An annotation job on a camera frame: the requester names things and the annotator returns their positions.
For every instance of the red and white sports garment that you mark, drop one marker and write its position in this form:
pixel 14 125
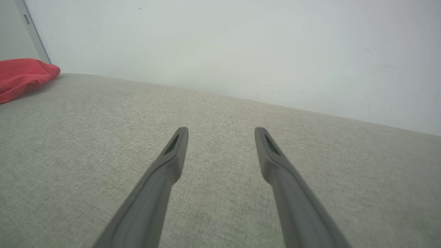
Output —
pixel 20 77

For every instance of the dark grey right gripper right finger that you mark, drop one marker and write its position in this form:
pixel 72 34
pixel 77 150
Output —
pixel 296 203

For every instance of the grey metal frame strip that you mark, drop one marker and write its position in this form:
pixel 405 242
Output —
pixel 32 31

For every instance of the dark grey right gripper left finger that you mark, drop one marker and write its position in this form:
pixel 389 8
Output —
pixel 148 199

